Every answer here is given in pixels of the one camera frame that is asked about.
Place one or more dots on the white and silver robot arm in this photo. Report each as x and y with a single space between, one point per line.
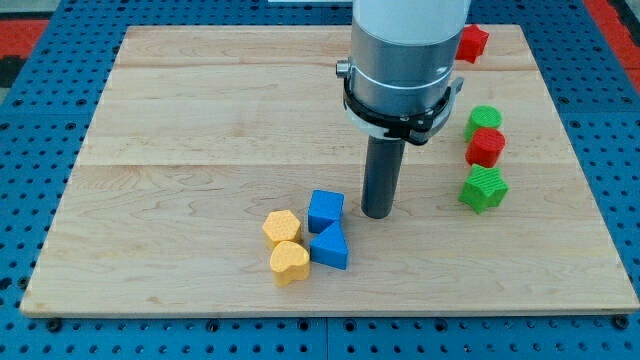
396 80

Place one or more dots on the blue cube block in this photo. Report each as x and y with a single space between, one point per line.
324 209

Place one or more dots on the green star block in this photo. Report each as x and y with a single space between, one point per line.
483 188

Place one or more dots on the red star block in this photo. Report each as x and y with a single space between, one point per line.
472 44

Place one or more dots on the yellow hexagon block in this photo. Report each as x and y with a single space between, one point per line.
281 226

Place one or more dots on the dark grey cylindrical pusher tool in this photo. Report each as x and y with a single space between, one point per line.
383 163

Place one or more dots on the blue triangle block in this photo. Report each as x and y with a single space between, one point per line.
330 247

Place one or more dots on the yellow heart block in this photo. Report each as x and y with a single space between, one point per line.
289 262

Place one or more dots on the light wooden board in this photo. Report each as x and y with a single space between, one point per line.
202 131

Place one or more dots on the red cylinder block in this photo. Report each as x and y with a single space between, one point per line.
485 147

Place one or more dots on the green cylinder block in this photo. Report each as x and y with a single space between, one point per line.
482 116

